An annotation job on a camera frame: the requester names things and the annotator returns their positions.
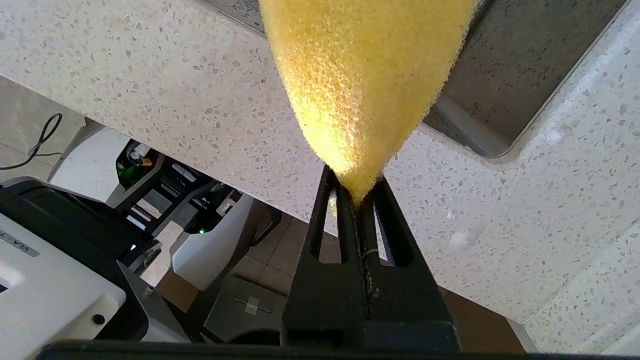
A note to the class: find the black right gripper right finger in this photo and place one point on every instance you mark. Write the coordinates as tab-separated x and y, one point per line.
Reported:
410	305

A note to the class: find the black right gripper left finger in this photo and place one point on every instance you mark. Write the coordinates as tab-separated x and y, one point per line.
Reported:
325	305

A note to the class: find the yellow green sponge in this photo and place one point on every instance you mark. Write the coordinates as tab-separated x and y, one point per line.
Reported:
360	75

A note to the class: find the white black robot chassis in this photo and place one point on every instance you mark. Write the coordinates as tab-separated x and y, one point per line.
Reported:
50	290

